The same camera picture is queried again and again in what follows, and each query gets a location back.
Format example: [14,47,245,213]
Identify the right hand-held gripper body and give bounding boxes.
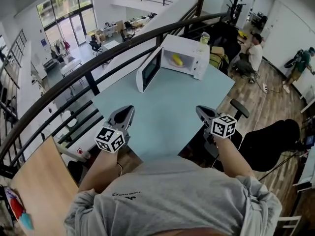
[195,105,238,158]

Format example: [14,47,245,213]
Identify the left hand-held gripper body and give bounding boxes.
[94,105,135,154]

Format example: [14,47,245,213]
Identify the yellow corn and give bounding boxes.
[172,54,184,67]

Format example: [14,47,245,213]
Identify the white microwave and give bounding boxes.
[136,34,211,94]

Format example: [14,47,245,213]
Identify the person's right forearm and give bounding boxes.
[212,134,255,178]

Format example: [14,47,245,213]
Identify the person's left forearm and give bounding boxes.
[78,147,122,194]

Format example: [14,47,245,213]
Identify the microwave glass plate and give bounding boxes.
[168,58,188,69]

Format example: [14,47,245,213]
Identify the white tube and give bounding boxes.
[58,145,91,160]

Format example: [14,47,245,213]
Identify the yellow-green bag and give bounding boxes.
[209,53,230,71]

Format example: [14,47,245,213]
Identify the cardboard box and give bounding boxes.
[211,46,226,56]

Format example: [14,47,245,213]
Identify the black curved railing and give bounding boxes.
[0,12,231,180]

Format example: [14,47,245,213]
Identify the glass jar with lid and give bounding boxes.
[199,31,211,47]

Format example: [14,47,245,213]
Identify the small black office chair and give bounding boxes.
[89,40,103,56]

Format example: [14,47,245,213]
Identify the white long table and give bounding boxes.
[60,58,84,75]

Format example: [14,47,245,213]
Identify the light wooden side table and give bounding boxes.
[10,135,80,236]

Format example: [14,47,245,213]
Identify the person's grey shirt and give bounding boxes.
[63,155,283,236]

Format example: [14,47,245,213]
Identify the black coat rack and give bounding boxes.
[224,0,250,26]

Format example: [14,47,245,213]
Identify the red and blue printed item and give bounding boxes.
[4,185,34,231]

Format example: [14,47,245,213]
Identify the glass entrance doors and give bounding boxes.
[36,0,97,47]

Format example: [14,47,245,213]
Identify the white stool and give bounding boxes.
[277,215,303,236]

